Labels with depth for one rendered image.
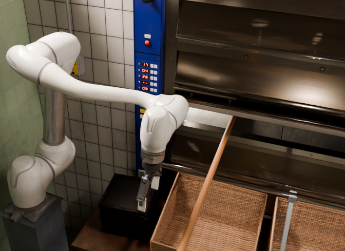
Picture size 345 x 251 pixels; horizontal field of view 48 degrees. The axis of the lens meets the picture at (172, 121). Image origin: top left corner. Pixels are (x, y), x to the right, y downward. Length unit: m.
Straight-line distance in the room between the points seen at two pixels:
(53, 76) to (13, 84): 0.92
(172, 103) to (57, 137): 0.68
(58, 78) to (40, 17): 0.92
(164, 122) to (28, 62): 0.56
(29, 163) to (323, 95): 1.42
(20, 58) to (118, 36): 0.73
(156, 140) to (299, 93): 0.91
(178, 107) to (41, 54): 0.55
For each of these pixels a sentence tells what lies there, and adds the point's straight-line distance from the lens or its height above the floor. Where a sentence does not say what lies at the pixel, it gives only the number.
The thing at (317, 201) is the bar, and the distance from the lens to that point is 1.91.
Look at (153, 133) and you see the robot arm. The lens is 1.33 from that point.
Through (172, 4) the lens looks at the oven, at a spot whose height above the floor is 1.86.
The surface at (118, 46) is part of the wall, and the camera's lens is 2.16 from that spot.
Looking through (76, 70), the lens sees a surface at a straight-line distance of 2.27.
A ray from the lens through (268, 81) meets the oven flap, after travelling 2.01.
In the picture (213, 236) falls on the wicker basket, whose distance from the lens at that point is 2.42.
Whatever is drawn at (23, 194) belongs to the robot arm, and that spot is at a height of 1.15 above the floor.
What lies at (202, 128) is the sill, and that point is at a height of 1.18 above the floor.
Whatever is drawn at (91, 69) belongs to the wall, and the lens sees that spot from 2.30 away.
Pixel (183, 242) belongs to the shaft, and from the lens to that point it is 1.56.
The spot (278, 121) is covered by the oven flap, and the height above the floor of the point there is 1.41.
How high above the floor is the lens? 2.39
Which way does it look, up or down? 32 degrees down
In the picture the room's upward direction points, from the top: 3 degrees clockwise
